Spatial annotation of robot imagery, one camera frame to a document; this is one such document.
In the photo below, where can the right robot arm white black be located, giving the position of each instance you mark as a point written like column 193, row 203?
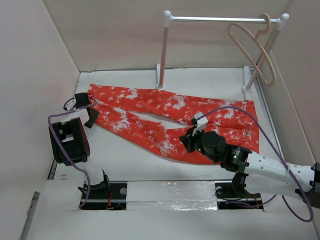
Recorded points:
column 256, row 173

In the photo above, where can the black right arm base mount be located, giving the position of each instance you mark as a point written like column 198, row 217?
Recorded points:
column 231, row 195

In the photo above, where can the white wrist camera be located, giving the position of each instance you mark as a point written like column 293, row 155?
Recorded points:
column 69, row 104
column 199, row 122

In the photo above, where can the silver foil tape strip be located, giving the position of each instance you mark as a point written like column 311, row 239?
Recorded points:
column 190, row 195

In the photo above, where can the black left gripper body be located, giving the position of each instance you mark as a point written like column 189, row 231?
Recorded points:
column 90, row 123

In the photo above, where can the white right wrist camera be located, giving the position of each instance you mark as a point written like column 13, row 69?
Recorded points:
column 199, row 122

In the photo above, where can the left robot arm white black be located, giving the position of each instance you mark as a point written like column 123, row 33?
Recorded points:
column 70, row 145

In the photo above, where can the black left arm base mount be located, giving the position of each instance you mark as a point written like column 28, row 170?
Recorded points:
column 106, row 195

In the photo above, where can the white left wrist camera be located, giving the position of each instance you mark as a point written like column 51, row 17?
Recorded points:
column 69, row 104

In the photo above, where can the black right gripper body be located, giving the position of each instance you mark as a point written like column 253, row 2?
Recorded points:
column 194, row 143

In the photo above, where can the white clothes rack with metal bar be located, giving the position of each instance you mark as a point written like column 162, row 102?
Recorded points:
column 220, row 42

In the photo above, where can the orange white-speckled trousers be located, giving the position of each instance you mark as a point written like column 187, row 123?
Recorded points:
column 155, row 119

